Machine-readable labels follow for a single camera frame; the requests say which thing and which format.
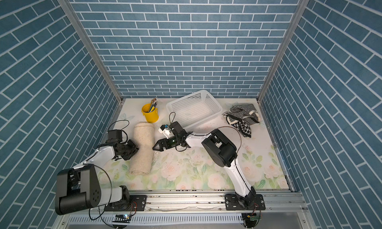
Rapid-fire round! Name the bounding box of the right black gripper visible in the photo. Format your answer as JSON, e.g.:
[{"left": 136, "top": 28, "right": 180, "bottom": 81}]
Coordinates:
[{"left": 153, "top": 137, "right": 181, "bottom": 152}]

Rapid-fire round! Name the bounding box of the beige knitted scarf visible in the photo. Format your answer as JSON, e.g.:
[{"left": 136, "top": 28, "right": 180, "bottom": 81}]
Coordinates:
[{"left": 129, "top": 123, "right": 154, "bottom": 176}]

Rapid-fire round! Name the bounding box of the black white patterned cloth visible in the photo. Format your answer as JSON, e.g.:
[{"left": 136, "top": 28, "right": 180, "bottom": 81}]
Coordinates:
[{"left": 223, "top": 104, "right": 261, "bottom": 138}]

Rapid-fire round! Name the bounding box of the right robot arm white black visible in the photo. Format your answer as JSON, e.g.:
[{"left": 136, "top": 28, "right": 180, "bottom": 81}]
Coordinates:
[{"left": 152, "top": 122, "right": 256, "bottom": 209}]

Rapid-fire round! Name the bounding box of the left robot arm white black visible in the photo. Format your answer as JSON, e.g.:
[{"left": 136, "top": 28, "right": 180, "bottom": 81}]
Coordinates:
[{"left": 55, "top": 130, "right": 139, "bottom": 215}]

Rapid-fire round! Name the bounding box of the white plastic mesh basket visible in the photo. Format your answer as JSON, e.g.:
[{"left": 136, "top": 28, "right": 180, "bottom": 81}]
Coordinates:
[{"left": 166, "top": 90, "right": 223, "bottom": 130}]

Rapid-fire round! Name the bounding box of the yellow cup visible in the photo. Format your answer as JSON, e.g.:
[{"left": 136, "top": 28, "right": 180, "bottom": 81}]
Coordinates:
[{"left": 141, "top": 104, "right": 159, "bottom": 123}]

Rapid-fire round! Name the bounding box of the floral table mat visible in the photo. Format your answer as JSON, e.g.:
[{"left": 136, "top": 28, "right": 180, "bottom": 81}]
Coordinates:
[{"left": 98, "top": 114, "right": 288, "bottom": 191}]

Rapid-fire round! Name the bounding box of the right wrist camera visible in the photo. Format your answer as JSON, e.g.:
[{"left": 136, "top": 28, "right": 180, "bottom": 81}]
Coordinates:
[{"left": 158, "top": 125, "right": 173, "bottom": 139}]

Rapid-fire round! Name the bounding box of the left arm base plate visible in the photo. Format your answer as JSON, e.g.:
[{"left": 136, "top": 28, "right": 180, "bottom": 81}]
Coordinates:
[{"left": 104, "top": 195, "right": 147, "bottom": 212}]

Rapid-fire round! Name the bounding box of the aluminium front rail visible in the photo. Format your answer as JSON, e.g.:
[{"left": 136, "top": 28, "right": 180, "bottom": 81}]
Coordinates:
[{"left": 130, "top": 190, "right": 308, "bottom": 214}]

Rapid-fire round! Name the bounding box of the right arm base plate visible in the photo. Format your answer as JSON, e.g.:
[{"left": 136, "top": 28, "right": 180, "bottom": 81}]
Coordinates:
[{"left": 224, "top": 194, "right": 266, "bottom": 211}]

